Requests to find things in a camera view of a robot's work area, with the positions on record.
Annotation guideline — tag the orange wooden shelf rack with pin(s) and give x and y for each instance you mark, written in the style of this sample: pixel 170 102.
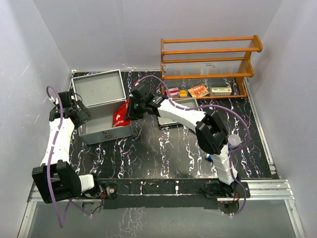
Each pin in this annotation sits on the orange wooden shelf rack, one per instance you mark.
pixel 213 62

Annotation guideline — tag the clear round container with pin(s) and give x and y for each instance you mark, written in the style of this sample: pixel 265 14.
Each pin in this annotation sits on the clear round container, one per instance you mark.
pixel 233 141

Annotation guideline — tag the long white medicine box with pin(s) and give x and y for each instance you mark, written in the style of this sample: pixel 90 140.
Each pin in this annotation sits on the long white medicine box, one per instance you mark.
pixel 220 91

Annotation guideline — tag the small yellow box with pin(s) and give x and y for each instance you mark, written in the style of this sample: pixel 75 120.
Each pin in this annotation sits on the small yellow box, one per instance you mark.
pixel 183 93

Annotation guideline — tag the blue white tube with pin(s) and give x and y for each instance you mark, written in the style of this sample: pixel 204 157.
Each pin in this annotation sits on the blue white tube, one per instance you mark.
pixel 209 158

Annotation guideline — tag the grey divided tray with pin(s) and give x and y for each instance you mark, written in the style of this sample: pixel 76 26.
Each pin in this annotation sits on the grey divided tray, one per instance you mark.
pixel 180 105

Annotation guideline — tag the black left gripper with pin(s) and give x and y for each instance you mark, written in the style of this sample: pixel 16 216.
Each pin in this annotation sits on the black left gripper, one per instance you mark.
pixel 84 116

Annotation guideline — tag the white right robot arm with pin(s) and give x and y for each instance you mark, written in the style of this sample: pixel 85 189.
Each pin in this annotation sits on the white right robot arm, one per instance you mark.
pixel 212 136

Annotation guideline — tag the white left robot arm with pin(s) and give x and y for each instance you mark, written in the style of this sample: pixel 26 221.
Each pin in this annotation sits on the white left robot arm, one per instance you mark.
pixel 55 172

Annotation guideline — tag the orange medicine packet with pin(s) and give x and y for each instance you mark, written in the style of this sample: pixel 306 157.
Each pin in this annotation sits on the orange medicine packet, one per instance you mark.
pixel 198 91

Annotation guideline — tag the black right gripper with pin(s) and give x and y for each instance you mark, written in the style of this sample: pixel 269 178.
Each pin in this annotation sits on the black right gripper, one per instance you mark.
pixel 131 114

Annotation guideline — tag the red first aid kit pouch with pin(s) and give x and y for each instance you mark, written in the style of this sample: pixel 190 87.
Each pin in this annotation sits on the red first aid kit pouch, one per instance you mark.
pixel 118 118

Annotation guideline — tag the grey medicine case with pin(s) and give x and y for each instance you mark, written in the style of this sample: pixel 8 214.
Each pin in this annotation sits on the grey medicine case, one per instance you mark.
pixel 103 94

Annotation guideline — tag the red white medicine box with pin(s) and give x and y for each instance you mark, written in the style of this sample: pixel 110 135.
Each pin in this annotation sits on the red white medicine box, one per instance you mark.
pixel 173 92

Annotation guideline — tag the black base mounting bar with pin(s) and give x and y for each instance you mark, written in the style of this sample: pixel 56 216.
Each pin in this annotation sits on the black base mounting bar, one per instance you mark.
pixel 205 193

